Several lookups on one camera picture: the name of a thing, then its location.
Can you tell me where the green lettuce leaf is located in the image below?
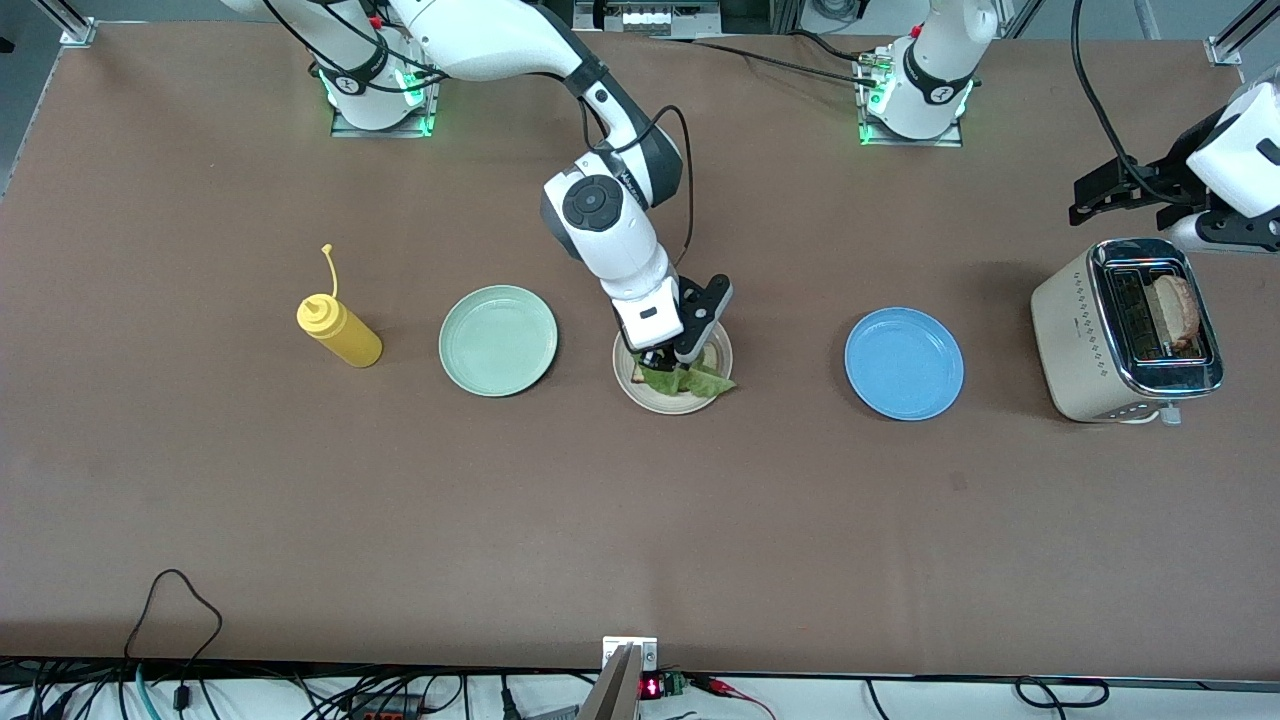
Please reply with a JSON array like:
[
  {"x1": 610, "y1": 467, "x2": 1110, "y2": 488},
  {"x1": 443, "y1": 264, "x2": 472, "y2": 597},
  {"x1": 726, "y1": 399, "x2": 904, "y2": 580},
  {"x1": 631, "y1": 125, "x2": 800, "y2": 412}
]
[{"x1": 638, "y1": 362, "x2": 738, "y2": 401}]

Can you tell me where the yellow squeeze bottle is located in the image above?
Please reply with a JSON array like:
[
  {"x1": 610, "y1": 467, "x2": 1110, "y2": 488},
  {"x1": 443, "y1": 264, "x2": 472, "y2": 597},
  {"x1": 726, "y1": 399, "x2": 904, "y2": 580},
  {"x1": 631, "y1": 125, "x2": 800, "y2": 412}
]
[{"x1": 296, "y1": 243, "x2": 384, "y2": 369}]

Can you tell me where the beige plate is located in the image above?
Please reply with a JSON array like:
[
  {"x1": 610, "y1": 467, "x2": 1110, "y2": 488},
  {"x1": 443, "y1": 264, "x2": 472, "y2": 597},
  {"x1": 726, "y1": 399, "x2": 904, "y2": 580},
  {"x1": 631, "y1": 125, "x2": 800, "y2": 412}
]
[{"x1": 613, "y1": 320, "x2": 736, "y2": 417}]

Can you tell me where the light green plate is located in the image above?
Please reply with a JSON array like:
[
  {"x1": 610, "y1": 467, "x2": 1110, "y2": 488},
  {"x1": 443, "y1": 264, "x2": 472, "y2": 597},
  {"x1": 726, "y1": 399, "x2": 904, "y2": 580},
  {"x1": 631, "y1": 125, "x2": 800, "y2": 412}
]
[{"x1": 438, "y1": 285, "x2": 559, "y2": 398}]

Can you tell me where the blue plate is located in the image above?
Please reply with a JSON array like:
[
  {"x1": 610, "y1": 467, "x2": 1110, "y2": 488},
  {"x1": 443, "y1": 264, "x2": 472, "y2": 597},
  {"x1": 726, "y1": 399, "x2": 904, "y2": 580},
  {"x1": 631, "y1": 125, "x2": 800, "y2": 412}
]
[{"x1": 844, "y1": 306, "x2": 965, "y2": 422}]

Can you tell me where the beige chrome toaster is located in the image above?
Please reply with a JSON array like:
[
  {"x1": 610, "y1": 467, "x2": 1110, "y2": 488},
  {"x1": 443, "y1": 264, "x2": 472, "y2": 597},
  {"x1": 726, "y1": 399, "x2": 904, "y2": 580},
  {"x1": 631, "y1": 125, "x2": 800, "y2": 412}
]
[{"x1": 1030, "y1": 237, "x2": 1226, "y2": 428}]

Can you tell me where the white power strip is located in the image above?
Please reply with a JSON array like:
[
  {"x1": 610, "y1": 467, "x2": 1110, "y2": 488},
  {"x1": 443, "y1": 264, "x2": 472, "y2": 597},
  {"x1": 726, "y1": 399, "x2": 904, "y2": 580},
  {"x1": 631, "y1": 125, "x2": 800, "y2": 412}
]
[{"x1": 575, "y1": 0, "x2": 723, "y2": 36}]

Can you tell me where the grey metal bar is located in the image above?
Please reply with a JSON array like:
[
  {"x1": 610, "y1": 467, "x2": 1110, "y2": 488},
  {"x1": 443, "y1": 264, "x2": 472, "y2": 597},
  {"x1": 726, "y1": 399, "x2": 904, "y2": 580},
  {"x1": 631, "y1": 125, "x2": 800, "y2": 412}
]
[{"x1": 578, "y1": 645, "x2": 641, "y2": 720}]

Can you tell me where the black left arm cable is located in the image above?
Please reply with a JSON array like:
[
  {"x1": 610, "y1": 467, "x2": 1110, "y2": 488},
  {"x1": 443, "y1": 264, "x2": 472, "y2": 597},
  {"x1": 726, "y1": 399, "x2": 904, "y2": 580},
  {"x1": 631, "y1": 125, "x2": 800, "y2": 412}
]
[{"x1": 1070, "y1": 0, "x2": 1201, "y2": 206}]

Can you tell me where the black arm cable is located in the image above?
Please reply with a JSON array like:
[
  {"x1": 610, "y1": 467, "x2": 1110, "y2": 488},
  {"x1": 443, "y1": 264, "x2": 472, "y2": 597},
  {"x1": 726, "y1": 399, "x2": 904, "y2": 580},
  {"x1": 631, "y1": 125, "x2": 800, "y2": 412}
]
[
  {"x1": 1070, "y1": 0, "x2": 1201, "y2": 206},
  {"x1": 578, "y1": 95, "x2": 696, "y2": 291}
]

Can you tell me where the aluminium frame bracket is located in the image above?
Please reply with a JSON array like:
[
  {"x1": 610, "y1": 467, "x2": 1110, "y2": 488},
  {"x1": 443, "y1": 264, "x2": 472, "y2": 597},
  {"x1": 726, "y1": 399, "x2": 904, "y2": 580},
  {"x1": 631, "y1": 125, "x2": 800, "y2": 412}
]
[
  {"x1": 30, "y1": 0, "x2": 98, "y2": 48},
  {"x1": 1205, "y1": 0, "x2": 1280, "y2": 68}
]

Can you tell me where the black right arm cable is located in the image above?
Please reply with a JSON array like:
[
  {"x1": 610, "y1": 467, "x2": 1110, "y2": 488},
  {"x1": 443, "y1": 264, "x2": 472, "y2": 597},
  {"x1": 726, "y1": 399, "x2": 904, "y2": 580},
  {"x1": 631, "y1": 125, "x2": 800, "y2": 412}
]
[{"x1": 578, "y1": 95, "x2": 696, "y2": 291}]

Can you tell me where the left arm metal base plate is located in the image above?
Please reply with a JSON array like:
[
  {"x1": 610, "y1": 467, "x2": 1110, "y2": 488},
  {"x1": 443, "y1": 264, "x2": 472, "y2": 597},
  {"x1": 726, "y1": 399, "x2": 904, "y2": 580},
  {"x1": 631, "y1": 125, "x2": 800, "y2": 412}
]
[{"x1": 855, "y1": 45, "x2": 964, "y2": 149}]

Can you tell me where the black base cable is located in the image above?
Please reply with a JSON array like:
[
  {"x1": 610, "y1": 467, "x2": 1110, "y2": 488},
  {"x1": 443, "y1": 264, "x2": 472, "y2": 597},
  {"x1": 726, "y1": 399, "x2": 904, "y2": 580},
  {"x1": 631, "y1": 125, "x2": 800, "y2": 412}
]
[{"x1": 648, "y1": 28, "x2": 886, "y2": 89}]

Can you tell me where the small metal bracket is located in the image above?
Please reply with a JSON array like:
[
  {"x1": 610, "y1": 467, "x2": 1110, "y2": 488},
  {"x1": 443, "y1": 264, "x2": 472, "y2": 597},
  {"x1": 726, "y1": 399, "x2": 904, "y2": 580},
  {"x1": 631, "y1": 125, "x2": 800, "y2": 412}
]
[{"x1": 603, "y1": 637, "x2": 659, "y2": 673}]

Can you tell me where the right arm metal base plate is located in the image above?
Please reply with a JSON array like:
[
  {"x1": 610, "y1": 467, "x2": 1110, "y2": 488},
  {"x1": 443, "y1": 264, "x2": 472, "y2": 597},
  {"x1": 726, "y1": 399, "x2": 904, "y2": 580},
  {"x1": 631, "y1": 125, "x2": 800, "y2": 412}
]
[{"x1": 330, "y1": 28, "x2": 446, "y2": 139}]

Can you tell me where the red clip wire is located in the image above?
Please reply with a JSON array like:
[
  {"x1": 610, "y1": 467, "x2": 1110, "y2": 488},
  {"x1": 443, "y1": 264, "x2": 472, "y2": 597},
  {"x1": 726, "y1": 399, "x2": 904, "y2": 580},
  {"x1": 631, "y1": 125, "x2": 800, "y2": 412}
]
[{"x1": 688, "y1": 675, "x2": 779, "y2": 720}]

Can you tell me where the black coiled cable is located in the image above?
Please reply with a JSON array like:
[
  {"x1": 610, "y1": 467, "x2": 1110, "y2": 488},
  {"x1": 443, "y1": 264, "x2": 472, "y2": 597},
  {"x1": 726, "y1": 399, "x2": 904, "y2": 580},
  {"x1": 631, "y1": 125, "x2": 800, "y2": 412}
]
[{"x1": 1014, "y1": 676, "x2": 1111, "y2": 709}]

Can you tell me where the thin black looped cable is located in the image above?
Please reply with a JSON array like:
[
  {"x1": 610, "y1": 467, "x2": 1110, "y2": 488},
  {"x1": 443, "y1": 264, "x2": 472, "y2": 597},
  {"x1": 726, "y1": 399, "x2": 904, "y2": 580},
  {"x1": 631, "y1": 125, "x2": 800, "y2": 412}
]
[{"x1": 122, "y1": 568, "x2": 224, "y2": 713}]

